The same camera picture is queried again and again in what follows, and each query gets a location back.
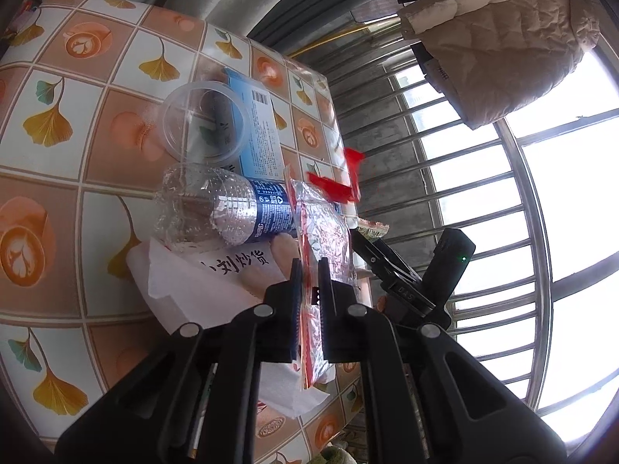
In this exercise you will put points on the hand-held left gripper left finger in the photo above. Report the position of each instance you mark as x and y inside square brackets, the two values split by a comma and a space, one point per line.
[293, 309]

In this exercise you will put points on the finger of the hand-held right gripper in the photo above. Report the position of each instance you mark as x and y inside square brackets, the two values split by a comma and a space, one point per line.
[382, 258]

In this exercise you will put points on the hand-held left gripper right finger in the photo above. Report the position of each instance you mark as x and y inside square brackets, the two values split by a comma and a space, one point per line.
[326, 309]

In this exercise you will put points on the silver foil snack wrapper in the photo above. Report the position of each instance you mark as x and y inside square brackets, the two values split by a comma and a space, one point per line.
[324, 232]

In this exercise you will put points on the white printed paper bag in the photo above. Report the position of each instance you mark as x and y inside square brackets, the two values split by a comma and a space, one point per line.
[193, 295]

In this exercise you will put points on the clear plastic bottle blue label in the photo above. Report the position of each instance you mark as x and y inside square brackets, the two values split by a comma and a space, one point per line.
[217, 208]

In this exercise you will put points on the metal window grille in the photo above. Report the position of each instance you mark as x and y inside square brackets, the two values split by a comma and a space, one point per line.
[508, 232]

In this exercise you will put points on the red plastic wrapper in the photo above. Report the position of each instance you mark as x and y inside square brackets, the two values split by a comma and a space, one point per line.
[333, 186]

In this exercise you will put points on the light blue carton box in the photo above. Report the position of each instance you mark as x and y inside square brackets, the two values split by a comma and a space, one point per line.
[261, 130]

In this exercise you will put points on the clear plastic cup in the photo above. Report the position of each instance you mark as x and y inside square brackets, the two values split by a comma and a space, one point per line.
[203, 125]

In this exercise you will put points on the yellow pipe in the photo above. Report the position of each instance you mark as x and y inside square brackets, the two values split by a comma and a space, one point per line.
[333, 39]

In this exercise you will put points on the beige down jacket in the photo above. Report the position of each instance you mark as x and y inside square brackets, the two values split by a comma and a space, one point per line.
[508, 38]

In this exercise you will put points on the leaf print tablecloth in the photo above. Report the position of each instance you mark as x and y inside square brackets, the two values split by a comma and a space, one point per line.
[72, 154]

